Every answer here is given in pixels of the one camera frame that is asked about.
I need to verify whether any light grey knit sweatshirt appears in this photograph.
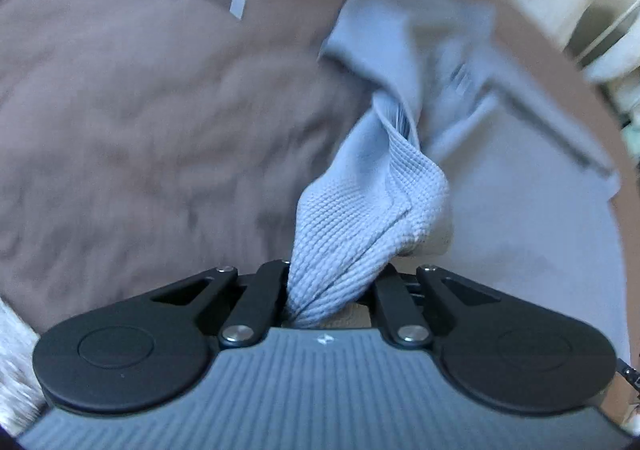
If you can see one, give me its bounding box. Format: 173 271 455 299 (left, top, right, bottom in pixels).
286 0 630 357

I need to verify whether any brown bed sheet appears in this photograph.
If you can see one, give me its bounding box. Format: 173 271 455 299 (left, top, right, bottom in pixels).
0 0 640 431

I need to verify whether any white quilted jacket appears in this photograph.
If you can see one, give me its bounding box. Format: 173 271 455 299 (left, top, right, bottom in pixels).
582 19 640 84

